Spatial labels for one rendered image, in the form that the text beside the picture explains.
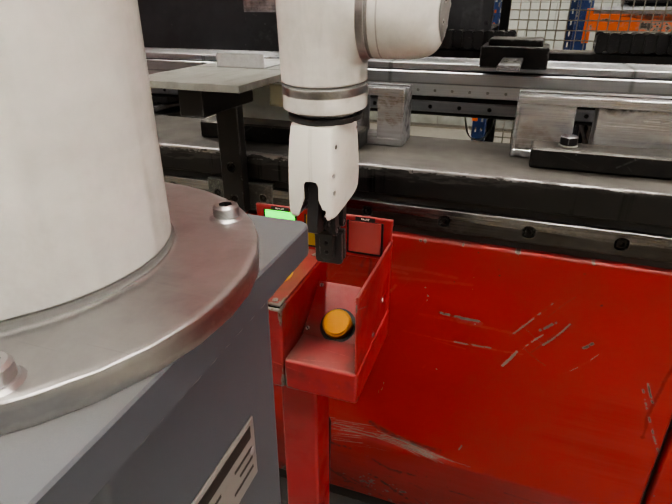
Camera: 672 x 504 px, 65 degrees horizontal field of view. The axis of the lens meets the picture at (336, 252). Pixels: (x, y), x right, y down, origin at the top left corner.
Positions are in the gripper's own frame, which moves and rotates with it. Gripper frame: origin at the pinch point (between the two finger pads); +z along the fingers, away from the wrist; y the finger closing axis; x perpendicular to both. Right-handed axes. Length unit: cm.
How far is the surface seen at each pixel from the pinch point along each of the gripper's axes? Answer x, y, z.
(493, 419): 22, -19, 42
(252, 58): -22.6, -28.6, -14.8
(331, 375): 1.7, 6.0, 14.3
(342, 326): 1.0, -0.6, 12.2
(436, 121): -54, -449, 116
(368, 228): 1.7, -10.2, 2.8
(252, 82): -15.9, -15.0, -14.3
